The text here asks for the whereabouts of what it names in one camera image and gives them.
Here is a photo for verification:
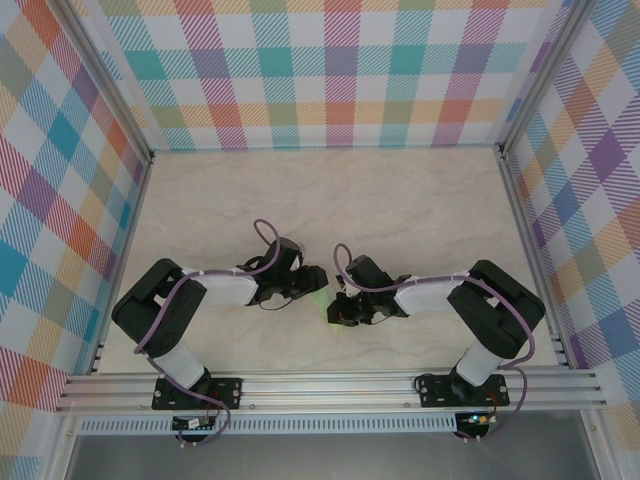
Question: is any long aluminium mounting rail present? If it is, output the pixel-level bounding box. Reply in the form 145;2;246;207
53;366;610;415

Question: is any slotted grey cable duct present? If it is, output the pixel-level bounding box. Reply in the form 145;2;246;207
78;412;459;436

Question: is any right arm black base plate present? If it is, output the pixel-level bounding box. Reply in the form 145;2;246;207
416;372;510;409

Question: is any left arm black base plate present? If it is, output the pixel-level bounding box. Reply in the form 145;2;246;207
151;376;245;411

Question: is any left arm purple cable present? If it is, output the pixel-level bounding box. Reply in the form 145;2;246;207
132;218;282;447

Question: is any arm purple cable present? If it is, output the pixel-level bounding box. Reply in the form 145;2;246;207
132;218;282;447
332;242;538;442

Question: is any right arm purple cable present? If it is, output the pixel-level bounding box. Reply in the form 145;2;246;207
332;242;538;442

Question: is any aluminium side rail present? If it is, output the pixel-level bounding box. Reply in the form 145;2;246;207
494;143;574;370
85;154;155;376

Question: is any aluminium frame post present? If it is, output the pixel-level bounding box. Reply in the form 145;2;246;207
52;0;155;165
498;0;599;157

